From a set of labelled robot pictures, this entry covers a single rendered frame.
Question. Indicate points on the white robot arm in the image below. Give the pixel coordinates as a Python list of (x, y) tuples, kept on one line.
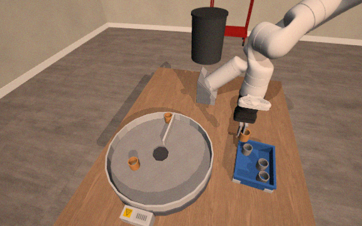
[(272, 41)]

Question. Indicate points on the blue crate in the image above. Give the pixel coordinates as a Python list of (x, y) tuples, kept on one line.
[(246, 166)]

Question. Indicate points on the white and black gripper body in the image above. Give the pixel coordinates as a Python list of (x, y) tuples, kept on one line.
[(250, 100)]

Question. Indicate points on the grey metal sleeve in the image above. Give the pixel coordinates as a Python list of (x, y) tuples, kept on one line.
[(263, 174), (248, 151), (262, 161)]

